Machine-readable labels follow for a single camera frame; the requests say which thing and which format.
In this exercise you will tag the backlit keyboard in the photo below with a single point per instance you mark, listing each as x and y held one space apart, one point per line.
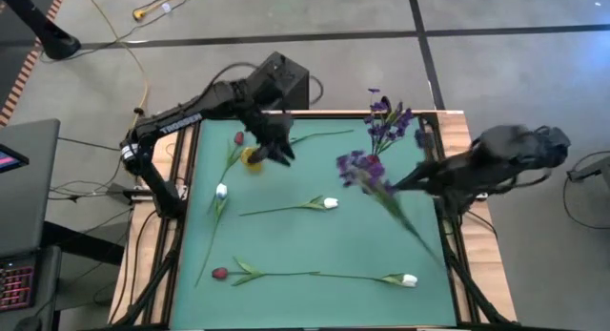
16 285

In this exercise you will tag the small lit screen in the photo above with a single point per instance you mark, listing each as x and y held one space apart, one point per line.
9 160

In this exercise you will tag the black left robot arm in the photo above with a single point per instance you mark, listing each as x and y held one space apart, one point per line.
181 118

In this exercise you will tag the dark floor mat striped edge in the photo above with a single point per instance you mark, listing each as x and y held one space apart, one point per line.
28 68

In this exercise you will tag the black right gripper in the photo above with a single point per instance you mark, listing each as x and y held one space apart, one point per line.
438 177

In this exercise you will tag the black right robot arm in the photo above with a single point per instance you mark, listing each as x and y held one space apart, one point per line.
505 159

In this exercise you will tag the yellow glass vase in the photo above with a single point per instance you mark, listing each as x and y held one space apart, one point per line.
252 168

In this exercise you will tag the white artificial tulip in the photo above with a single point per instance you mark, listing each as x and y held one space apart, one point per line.
324 134
331 203
410 280

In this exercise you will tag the blue tulip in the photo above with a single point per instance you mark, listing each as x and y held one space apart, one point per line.
221 191

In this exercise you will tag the green table mat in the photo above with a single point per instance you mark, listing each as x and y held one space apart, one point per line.
310 245

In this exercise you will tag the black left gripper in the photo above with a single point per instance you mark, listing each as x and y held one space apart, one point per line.
269 130

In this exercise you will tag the red artificial tulip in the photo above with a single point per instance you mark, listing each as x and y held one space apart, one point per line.
239 138

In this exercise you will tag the black computer tower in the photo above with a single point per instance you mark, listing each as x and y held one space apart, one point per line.
293 83

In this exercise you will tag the black stand pole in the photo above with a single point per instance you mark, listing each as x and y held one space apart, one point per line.
52 35

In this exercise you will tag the white tulip bottom stem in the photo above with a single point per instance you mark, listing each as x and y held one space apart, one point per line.
219 274

